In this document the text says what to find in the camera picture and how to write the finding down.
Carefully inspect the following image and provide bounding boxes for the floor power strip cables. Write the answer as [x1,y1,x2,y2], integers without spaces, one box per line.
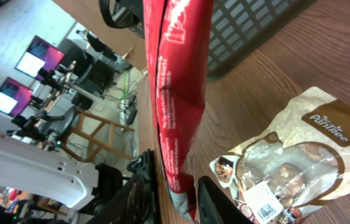
[99,70,140,127]

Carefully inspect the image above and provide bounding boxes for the wooden stool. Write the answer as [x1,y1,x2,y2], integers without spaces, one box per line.
[57,109,136,162]

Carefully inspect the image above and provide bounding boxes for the lower pink computer monitor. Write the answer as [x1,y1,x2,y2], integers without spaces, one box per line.
[0,77,32,117]

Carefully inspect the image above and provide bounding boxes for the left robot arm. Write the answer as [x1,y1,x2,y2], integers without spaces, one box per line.
[0,132,160,223]

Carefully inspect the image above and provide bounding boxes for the grey plastic mesh basket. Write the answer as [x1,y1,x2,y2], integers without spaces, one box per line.
[207,0,314,81]

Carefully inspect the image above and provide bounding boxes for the white brown snack wrapper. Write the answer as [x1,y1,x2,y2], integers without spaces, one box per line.
[210,87,350,223]

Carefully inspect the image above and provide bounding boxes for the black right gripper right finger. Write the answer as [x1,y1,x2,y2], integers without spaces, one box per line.
[198,176,252,224]

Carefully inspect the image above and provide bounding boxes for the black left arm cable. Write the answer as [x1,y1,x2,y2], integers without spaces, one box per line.
[98,0,141,29]

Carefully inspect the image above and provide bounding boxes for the black office chair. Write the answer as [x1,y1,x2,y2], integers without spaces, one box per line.
[58,30,132,95]

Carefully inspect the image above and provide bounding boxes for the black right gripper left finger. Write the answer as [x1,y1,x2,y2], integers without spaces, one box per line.
[87,174,161,224]

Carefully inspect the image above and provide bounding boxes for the red white snack bar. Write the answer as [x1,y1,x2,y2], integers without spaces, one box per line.
[143,0,214,221]

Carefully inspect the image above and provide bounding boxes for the pink computer monitor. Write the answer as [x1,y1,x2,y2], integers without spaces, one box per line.
[15,35,65,81]
[0,77,32,117]

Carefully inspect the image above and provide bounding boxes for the brown cardboard box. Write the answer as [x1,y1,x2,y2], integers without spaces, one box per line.
[53,0,147,71]

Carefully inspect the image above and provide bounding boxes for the upper pink computer monitor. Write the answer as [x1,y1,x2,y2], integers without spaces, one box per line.
[15,35,65,81]

